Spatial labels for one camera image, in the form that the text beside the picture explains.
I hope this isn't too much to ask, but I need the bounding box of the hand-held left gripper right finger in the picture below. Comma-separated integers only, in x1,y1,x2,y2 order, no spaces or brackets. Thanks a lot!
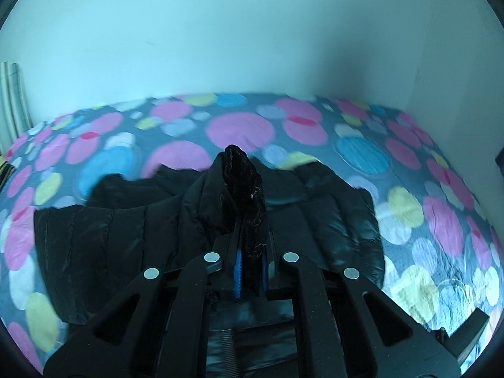
261,224,462,378

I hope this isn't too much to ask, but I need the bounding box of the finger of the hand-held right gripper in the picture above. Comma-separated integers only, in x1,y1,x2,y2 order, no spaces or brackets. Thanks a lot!
426,308,490,368

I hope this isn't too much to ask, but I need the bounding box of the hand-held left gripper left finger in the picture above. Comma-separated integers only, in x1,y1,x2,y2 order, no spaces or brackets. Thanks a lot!
43,220,244,378

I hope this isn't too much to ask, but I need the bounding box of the black puffer jacket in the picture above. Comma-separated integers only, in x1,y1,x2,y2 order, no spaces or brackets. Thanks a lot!
33,144,386,378

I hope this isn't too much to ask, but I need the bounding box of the dotted colourful bedspread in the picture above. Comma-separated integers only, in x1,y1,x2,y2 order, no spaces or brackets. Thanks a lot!
0,92,504,375

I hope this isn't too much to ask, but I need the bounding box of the yellow black striped pillow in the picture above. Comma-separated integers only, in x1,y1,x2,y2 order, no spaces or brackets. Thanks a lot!
0,157,17,190

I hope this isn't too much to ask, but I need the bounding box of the grey white striped pillow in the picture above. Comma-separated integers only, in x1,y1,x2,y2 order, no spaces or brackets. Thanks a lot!
0,62,33,151

